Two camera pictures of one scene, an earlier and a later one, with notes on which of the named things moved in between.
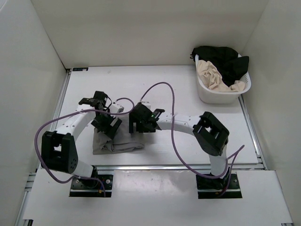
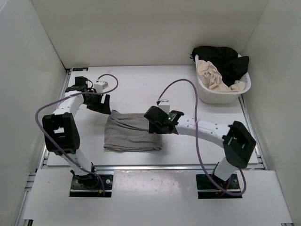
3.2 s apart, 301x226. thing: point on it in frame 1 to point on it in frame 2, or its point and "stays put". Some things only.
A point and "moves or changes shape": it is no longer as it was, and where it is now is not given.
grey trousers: [123, 141] moves or changes shape
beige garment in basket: [210, 76] stays put
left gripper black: [107, 129] to [100, 107]
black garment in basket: [229, 65] stays put
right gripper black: [133, 119] to [153, 129]
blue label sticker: [80, 69] stays put
